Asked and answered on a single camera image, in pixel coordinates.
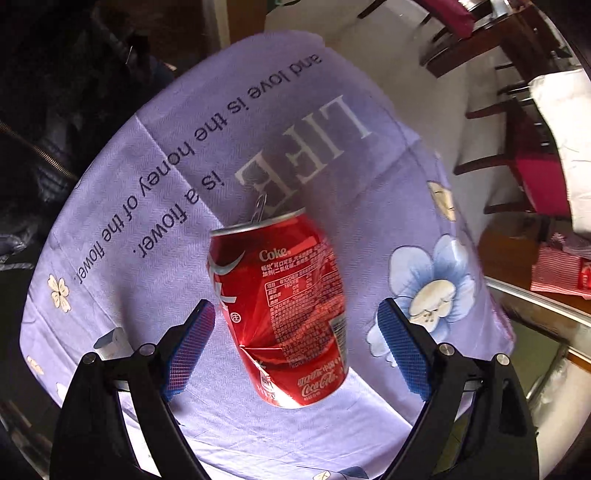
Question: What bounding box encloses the purple floral tablecloth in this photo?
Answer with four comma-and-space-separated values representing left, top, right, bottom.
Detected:
18, 18, 517, 480

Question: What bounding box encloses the red soda can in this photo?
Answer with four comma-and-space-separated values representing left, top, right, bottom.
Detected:
205, 195, 350, 410

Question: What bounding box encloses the dark padded jacket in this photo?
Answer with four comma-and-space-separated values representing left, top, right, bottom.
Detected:
0, 0, 185, 278

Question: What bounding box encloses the red checked apron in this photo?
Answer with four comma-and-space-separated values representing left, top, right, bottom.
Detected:
531, 233, 591, 295

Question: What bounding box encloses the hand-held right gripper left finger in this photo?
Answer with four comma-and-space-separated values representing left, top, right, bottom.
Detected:
55, 299, 217, 480

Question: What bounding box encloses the glass sliding door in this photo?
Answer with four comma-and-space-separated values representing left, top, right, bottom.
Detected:
485, 277, 591, 418

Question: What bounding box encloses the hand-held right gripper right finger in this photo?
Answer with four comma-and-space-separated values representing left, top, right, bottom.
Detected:
376, 298, 540, 480

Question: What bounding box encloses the white cloth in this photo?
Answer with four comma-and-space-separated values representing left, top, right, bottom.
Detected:
529, 71, 591, 232

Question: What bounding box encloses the small grey block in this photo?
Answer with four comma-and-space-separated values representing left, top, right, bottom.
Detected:
93, 328, 130, 361

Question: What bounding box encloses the wooden chair with pink cushion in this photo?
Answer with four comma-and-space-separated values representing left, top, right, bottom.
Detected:
455, 74, 575, 217
418, 0, 573, 80

